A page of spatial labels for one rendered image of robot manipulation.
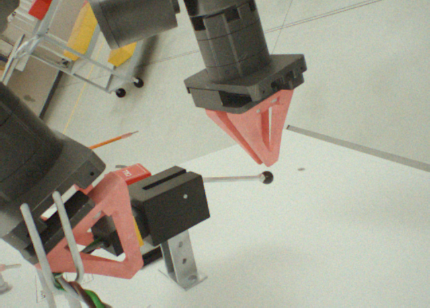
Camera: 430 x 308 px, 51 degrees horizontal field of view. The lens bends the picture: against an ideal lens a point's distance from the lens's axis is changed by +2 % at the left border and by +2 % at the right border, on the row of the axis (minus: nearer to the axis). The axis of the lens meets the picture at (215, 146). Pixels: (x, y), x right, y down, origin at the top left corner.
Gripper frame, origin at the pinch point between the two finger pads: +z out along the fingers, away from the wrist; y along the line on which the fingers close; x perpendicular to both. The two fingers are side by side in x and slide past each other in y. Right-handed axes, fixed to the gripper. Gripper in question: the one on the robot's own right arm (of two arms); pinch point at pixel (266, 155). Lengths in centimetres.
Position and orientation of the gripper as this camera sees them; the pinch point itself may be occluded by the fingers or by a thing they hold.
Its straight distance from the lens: 43.2
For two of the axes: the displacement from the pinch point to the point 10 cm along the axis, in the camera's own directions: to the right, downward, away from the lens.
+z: 3.1, 8.6, 4.1
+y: 5.9, 1.6, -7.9
